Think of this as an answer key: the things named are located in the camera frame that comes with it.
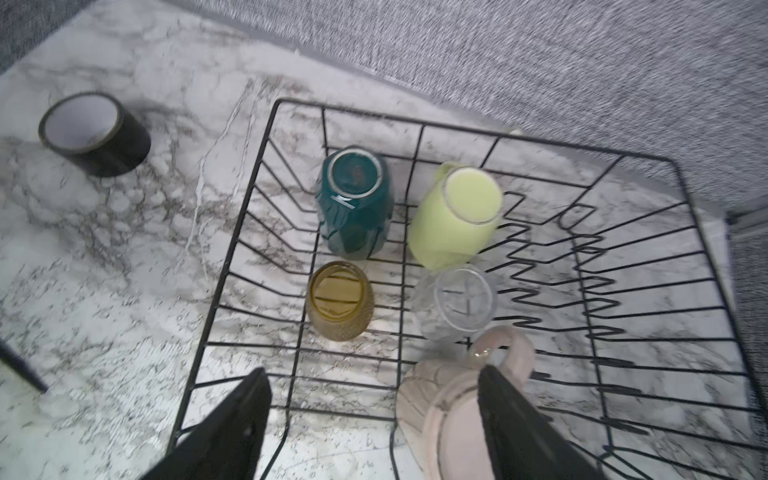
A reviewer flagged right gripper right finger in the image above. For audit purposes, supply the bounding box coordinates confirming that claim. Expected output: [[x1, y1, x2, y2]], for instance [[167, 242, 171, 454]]
[[478, 365, 605, 480]]

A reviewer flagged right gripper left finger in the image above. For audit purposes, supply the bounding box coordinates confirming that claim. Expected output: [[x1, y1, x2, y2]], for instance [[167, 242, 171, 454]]
[[143, 368, 272, 480]]

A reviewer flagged pink ceramic mug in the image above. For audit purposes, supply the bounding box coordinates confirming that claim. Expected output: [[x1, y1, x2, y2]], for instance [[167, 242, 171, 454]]
[[396, 326, 535, 479]]

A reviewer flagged clear glass cup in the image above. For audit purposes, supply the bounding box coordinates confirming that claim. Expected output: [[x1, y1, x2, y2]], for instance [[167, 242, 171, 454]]
[[410, 264, 498, 342]]

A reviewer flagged amber glass cup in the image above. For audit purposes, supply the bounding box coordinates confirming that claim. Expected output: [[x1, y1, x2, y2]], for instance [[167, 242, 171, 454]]
[[305, 261, 375, 342]]

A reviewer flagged light green ceramic mug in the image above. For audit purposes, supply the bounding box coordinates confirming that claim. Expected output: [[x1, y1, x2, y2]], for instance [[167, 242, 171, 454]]
[[407, 162, 503, 271]]

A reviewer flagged teal mug white inside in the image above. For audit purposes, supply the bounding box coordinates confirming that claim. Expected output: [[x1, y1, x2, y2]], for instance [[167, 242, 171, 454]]
[[315, 145, 395, 260]]

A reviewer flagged black measuring spoon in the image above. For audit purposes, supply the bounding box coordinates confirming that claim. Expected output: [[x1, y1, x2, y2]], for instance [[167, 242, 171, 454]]
[[0, 341, 48, 393]]

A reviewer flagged black tape roll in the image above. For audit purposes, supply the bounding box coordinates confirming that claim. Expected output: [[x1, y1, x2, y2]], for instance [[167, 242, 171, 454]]
[[38, 91, 151, 178]]

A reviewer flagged black wire dish rack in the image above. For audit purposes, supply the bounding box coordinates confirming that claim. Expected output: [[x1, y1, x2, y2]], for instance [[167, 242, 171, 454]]
[[169, 98, 767, 479]]

